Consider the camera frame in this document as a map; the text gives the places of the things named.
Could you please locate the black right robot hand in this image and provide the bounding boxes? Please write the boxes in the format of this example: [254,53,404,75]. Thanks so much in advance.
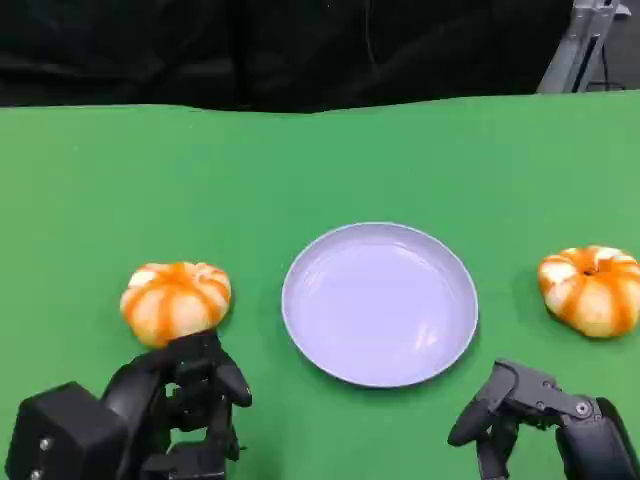
[447,358,640,480]

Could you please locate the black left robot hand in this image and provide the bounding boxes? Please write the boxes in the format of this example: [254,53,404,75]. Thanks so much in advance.
[102,329,254,480]

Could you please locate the orange white toy bread roll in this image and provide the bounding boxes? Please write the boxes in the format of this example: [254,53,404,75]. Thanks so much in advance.
[119,261,233,350]
[537,245,640,340]

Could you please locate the lilac plate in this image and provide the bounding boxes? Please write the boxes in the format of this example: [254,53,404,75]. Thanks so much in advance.
[281,222,480,389]

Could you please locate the green table cloth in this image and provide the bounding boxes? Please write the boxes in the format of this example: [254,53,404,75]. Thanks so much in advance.
[0,89,640,480]

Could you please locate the black backdrop curtain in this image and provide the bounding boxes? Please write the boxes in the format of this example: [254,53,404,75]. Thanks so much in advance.
[0,0,576,114]

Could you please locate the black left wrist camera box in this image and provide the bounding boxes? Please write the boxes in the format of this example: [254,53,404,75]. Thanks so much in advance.
[4,381,129,480]

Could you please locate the black cable by frame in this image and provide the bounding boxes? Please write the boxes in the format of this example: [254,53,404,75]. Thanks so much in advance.
[601,42,627,92]

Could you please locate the grey metal frame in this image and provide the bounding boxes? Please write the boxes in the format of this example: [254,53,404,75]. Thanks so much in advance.
[537,0,640,94]

